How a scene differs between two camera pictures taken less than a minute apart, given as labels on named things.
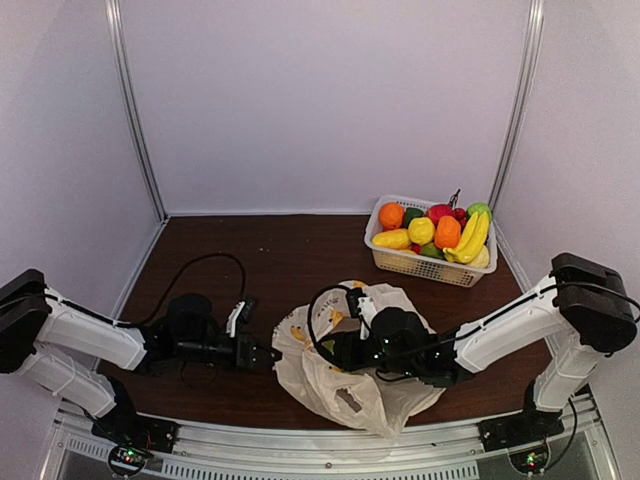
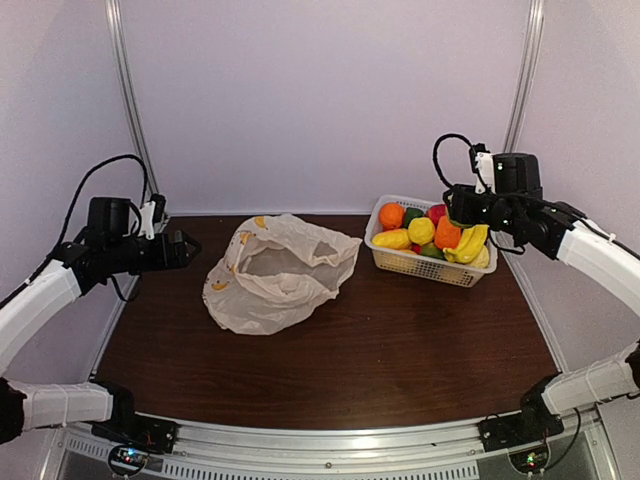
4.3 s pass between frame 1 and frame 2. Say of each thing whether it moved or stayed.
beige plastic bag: moved
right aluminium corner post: stayed
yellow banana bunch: stayed
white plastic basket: stayed
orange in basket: stayed
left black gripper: moved
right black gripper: moved
